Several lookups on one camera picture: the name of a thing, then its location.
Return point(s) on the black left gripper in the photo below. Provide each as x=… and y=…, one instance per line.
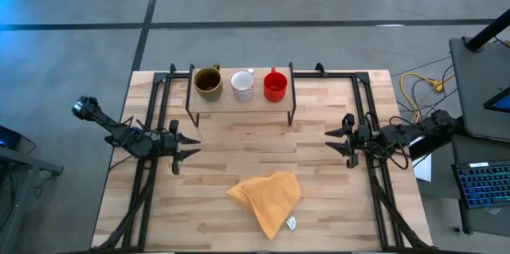
x=169, y=144

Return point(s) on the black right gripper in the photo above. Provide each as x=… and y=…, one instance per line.
x=356, y=140

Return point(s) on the olive green ceramic mug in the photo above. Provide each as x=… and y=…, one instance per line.
x=208, y=94

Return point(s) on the red ceramic mug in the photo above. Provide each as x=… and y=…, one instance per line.
x=275, y=94

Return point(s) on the white patterned ceramic mug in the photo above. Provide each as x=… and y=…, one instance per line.
x=242, y=81

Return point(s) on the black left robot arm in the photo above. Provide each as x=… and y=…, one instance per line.
x=131, y=138

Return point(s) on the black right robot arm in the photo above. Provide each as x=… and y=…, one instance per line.
x=392, y=134

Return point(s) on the wooden shelf with black legs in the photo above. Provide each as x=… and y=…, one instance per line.
x=223, y=104

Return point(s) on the white paper sheet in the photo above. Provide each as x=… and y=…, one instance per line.
x=424, y=170

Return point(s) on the yellow waffle cloth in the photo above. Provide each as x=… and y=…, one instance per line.
x=271, y=202

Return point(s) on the small white printed tag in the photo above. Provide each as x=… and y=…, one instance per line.
x=291, y=223

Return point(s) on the grey desk top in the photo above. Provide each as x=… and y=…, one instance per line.
x=478, y=87

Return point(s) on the backlit computer keyboard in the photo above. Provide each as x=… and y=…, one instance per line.
x=484, y=184

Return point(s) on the grey metal stand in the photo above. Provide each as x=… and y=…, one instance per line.
x=32, y=162

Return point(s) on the tablet screen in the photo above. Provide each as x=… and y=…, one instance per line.
x=500, y=102

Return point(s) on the grey cart under keyboard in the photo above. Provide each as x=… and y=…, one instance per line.
x=490, y=222

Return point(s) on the black device with blue light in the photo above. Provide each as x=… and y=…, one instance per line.
x=9, y=137

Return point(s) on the black slanted pole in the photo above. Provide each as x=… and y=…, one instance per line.
x=490, y=30

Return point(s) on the black metal table frame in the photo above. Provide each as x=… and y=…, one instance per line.
x=160, y=77

